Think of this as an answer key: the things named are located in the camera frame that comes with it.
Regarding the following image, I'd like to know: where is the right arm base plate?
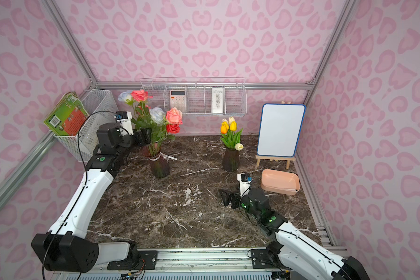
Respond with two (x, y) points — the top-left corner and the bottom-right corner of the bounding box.
(247, 249), (288, 270)

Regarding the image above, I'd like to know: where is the red rose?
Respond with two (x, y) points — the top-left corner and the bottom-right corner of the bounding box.
(166, 124), (180, 134)

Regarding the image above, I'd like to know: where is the small whiteboard on easel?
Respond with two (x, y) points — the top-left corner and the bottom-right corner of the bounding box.
(255, 103), (306, 169)

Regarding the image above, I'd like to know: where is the white mesh side basket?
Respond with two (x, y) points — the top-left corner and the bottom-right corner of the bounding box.
(55, 89), (118, 163)

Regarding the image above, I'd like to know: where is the pink rose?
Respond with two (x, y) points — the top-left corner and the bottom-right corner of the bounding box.
(131, 89), (152, 119)
(166, 107), (183, 125)

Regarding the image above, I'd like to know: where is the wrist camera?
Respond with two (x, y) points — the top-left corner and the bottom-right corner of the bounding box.
(115, 111), (134, 136)
(237, 173), (253, 197)

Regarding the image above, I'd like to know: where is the small cream tulip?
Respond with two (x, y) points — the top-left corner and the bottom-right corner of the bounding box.
(234, 143), (244, 151)

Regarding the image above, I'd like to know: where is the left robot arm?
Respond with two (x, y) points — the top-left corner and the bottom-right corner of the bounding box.
(31, 121), (146, 273)

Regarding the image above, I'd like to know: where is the white wire wall shelf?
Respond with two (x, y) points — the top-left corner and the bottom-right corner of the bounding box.
(141, 77), (247, 116)

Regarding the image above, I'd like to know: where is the pink calculator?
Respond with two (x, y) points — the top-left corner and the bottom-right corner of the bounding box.
(170, 90), (186, 113)

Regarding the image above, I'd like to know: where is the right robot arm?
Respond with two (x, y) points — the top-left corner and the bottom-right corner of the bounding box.
(219, 189), (370, 280)

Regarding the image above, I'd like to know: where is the white rose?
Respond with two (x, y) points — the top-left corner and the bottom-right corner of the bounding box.
(118, 91), (134, 105)
(150, 107), (166, 155)

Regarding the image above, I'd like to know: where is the dark red vase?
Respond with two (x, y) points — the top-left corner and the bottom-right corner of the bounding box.
(141, 143), (170, 179)
(222, 148), (240, 172)

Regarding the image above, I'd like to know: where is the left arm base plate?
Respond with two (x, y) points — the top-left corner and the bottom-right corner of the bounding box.
(107, 250), (158, 271)

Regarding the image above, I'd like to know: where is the pink plastic tray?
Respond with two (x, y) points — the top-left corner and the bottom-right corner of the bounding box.
(261, 169), (301, 196)

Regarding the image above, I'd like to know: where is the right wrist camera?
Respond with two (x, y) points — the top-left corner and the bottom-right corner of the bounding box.
(237, 173), (253, 197)

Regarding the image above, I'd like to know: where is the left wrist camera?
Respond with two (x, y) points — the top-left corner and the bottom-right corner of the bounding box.
(115, 111), (134, 136)

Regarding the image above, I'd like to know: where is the green and red book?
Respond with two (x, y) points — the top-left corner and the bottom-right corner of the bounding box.
(44, 92), (89, 136)

